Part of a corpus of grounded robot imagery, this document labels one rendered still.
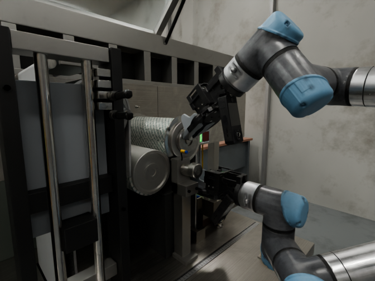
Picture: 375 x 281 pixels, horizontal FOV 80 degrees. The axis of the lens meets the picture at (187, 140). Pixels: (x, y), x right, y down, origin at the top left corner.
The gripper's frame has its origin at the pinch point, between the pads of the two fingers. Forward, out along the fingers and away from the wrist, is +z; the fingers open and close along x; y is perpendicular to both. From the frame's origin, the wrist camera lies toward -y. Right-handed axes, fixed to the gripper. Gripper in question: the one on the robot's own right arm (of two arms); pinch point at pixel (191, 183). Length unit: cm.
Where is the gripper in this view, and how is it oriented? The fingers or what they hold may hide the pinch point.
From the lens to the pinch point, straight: 76.7
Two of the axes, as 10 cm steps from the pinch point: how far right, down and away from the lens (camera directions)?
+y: 0.0, -9.9, -1.5
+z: -7.1, -1.1, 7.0
